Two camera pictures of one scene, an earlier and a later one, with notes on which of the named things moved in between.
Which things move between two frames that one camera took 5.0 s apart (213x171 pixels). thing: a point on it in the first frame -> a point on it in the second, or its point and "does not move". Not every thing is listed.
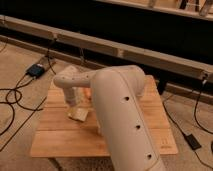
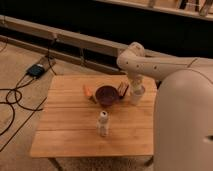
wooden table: (58, 135) does not move
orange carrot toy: (87, 92) does not move
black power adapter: (36, 71) does not move
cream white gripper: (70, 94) -> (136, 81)
